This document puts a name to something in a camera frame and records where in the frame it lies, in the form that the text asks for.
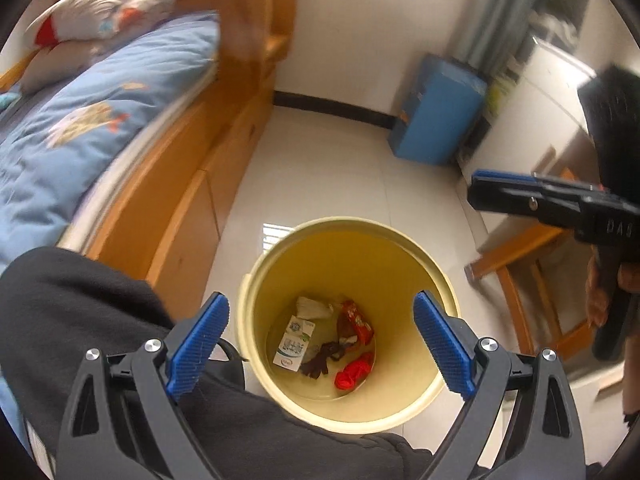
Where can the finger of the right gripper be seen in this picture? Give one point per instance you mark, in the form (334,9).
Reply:
(554,203)
(510,177)

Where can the blue storage box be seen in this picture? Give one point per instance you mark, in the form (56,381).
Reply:
(444,101)

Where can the red printed snack packet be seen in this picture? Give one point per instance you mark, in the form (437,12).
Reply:
(352,327)

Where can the yellow trash bucket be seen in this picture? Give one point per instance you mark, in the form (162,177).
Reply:
(325,320)

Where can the white red patterned pillow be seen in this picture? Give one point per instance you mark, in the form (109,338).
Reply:
(78,20)

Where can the person's right hand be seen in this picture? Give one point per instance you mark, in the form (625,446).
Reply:
(599,294)

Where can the wooden bed frame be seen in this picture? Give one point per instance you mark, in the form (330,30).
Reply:
(157,213)

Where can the wooden chair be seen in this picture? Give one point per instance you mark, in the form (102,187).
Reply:
(541,272)

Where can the black camera mount box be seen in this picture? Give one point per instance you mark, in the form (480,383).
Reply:
(610,102)

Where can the dark brown glove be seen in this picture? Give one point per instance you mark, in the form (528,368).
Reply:
(318,365)

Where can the silver milk carton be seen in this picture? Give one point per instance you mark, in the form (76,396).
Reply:
(294,344)

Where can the blue star-print bedspread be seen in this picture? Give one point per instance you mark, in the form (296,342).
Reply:
(57,143)

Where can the bright red cloth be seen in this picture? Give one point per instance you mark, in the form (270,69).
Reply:
(354,373)

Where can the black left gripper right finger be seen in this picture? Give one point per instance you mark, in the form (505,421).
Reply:
(543,439)

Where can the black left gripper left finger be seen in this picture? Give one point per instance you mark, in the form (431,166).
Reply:
(122,419)

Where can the grey window curtain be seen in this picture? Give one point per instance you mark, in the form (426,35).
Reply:
(494,31)

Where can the beige lower pillow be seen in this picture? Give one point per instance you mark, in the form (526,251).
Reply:
(65,60)

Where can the white cabinet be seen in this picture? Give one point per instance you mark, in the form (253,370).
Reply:
(540,130)

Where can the white lace sock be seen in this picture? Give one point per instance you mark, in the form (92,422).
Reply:
(310,309)

